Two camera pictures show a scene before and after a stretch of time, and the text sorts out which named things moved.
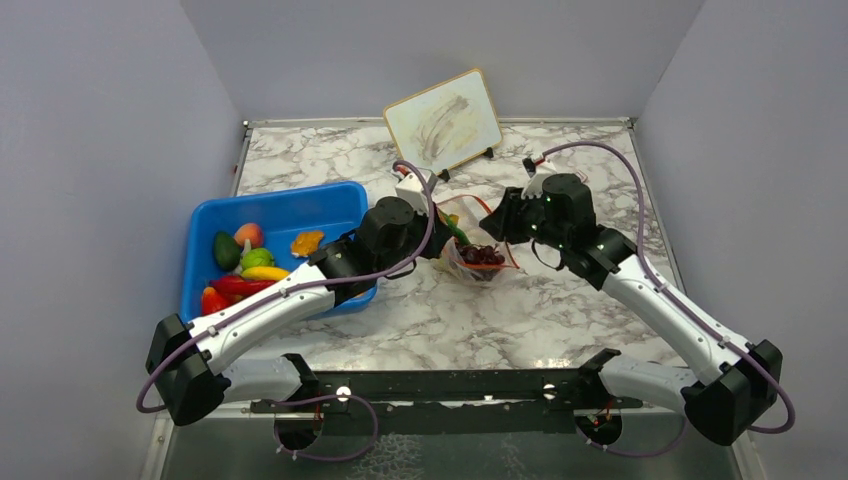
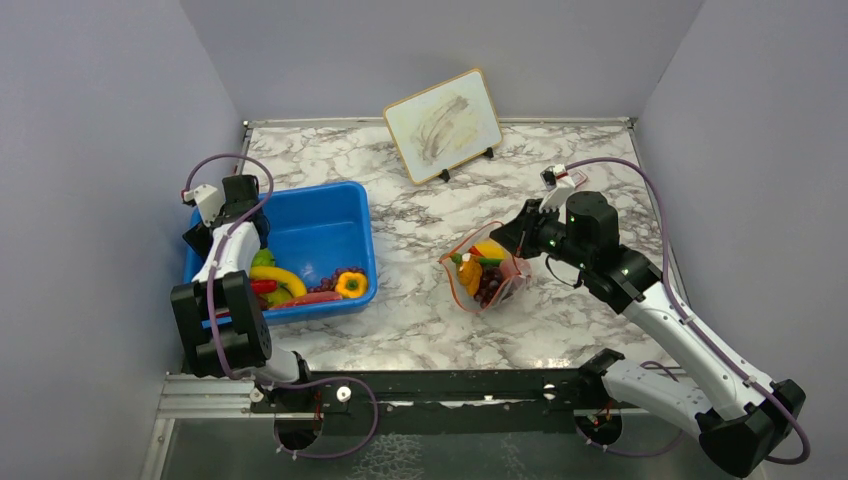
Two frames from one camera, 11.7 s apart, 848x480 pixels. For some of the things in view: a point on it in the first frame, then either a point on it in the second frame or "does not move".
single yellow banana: x=265 y=273 does not move
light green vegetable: x=257 y=257 does not move
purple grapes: x=484 y=255 -> x=491 y=279
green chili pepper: x=452 y=222 -> x=457 y=258
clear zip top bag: x=467 y=250 -> x=483 y=272
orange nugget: x=306 y=243 -> x=470 y=274
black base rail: x=451 y=401 does not move
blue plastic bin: x=337 y=211 does not move
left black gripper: x=439 y=240 -> x=199 y=237
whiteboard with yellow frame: x=444 y=125 does not move
